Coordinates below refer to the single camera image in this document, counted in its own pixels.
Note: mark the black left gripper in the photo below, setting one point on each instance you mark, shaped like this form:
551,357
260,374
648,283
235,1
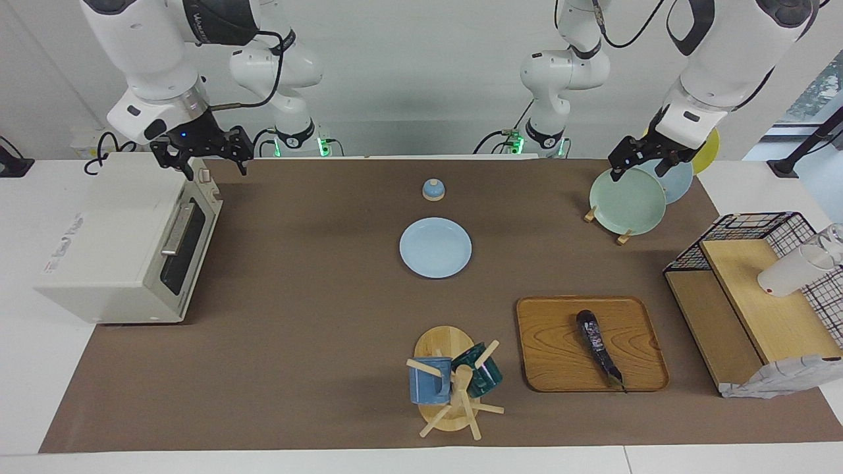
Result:
652,145

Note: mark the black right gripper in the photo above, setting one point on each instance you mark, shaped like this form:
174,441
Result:
191,138

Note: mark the dark purple eggplant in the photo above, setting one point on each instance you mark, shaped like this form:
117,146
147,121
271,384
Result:
595,342

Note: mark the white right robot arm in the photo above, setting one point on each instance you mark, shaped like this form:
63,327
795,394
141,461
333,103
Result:
158,46

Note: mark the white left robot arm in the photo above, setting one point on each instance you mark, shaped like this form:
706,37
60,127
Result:
718,59

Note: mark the white toaster oven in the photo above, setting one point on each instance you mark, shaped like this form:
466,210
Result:
105,243

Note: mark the light blue racked plate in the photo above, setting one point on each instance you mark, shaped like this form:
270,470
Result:
678,187

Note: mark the pale green plate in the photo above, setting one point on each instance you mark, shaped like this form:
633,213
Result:
625,204

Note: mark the yellow plate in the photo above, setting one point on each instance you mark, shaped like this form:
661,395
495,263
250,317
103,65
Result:
708,155

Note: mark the wooden plate rack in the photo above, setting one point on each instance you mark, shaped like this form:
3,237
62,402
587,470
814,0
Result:
623,237

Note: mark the white plastic cup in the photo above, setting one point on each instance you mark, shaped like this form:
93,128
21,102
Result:
787,273

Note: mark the brown table mat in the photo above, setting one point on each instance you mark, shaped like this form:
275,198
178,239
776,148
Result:
316,296

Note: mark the wooden two-tier shelf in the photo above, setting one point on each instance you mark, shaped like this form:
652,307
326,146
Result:
764,316

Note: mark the clear glass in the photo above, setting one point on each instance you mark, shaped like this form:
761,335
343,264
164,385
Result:
835,237

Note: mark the wooden serving tray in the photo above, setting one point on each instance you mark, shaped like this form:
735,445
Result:
553,349

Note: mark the small blue dome lid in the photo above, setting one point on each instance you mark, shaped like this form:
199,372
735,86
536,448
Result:
433,191

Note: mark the grey patterned cloth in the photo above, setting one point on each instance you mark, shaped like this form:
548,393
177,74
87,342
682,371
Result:
777,378

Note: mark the dark green mug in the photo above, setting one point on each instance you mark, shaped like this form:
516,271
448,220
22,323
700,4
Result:
487,378

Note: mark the wooden mug tree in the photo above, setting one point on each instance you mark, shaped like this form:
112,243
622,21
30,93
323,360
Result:
444,342

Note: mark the blue mug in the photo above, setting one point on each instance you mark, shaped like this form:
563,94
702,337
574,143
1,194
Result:
427,385

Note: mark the black camera stand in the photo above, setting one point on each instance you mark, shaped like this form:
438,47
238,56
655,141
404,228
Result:
784,166

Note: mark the black clamp mount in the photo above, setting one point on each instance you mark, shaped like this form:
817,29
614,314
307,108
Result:
13,168

